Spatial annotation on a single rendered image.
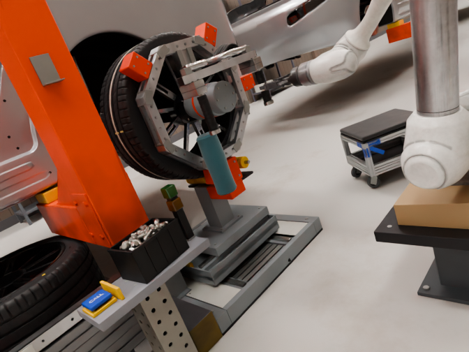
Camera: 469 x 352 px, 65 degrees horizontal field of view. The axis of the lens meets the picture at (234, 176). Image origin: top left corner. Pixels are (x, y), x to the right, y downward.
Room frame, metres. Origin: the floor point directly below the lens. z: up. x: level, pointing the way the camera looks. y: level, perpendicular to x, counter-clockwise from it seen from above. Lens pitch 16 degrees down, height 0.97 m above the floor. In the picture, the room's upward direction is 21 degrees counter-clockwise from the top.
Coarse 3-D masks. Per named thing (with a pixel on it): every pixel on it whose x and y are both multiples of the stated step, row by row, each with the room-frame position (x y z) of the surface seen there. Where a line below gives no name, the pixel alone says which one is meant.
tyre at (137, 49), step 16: (176, 32) 1.75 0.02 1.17; (144, 48) 1.62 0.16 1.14; (112, 64) 1.74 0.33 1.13; (128, 80) 1.53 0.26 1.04; (224, 80) 1.86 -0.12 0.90; (112, 96) 1.58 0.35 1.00; (128, 96) 1.51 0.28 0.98; (112, 112) 1.57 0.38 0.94; (128, 112) 1.50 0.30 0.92; (112, 128) 1.59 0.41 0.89; (128, 128) 1.49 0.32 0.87; (144, 128) 1.52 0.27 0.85; (128, 144) 1.53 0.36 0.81; (144, 144) 1.50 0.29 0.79; (224, 144) 1.77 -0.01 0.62; (128, 160) 1.62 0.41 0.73; (144, 160) 1.53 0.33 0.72; (160, 160) 1.52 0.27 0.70; (176, 160) 1.57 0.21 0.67; (176, 176) 1.57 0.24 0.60; (192, 176) 1.60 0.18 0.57
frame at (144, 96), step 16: (160, 48) 1.56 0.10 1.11; (176, 48) 1.61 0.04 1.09; (192, 48) 1.73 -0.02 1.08; (208, 48) 1.72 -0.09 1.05; (160, 64) 1.54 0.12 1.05; (144, 80) 1.53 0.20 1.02; (240, 80) 1.80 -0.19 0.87; (144, 96) 1.46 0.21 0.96; (240, 96) 1.78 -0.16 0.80; (144, 112) 1.49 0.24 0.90; (240, 112) 1.78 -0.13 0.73; (160, 128) 1.49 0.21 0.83; (240, 128) 1.73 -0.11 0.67; (160, 144) 1.47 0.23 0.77; (240, 144) 1.71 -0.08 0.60; (192, 160) 1.52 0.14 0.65
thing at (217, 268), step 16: (256, 224) 1.75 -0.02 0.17; (272, 224) 1.75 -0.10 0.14; (240, 240) 1.67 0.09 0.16; (256, 240) 1.66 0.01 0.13; (208, 256) 1.65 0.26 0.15; (224, 256) 1.58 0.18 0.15; (240, 256) 1.58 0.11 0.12; (192, 272) 1.57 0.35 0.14; (208, 272) 1.47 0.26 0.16; (224, 272) 1.50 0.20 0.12
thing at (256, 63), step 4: (248, 60) 1.58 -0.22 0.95; (252, 60) 1.56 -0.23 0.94; (256, 60) 1.57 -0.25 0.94; (260, 60) 1.59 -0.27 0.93; (240, 64) 1.62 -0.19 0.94; (244, 64) 1.60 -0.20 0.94; (248, 64) 1.58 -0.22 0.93; (252, 64) 1.57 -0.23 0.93; (256, 64) 1.56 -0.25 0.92; (260, 64) 1.58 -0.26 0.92; (240, 68) 1.62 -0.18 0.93; (244, 68) 1.61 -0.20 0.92; (248, 68) 1.59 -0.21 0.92; (252, 68) 1.57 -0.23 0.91; (256, 68) 1.56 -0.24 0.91; (260, 68) 1.58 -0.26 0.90; (244, 72) 1.61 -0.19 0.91; (248, 72) 1.59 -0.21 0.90
